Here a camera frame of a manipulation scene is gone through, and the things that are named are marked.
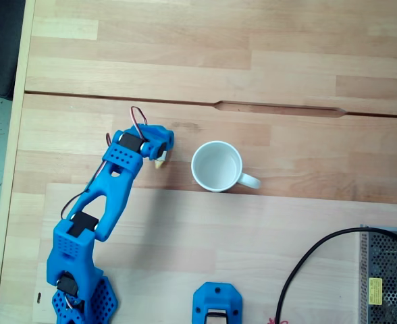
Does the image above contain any thick black cable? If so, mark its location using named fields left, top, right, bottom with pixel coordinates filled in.
left=274, top=227, right=397, bottom=324

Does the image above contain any perforated metal power supply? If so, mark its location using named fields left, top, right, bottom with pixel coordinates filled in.
left=358, top=223, right=397, bottom=324

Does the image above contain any raised wooden board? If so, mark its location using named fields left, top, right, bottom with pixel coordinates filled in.
left=32, top=182, right=397, bottom=324

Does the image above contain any white ceramic mug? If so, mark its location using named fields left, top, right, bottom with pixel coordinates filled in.
left=190, top=140, right=262, bottom=193

